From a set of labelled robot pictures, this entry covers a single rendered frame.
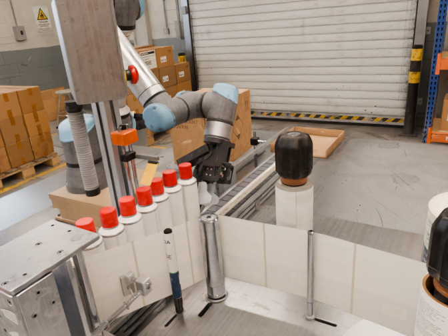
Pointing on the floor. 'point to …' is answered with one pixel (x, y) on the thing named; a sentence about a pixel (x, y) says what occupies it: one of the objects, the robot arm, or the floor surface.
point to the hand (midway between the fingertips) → (196, 209)
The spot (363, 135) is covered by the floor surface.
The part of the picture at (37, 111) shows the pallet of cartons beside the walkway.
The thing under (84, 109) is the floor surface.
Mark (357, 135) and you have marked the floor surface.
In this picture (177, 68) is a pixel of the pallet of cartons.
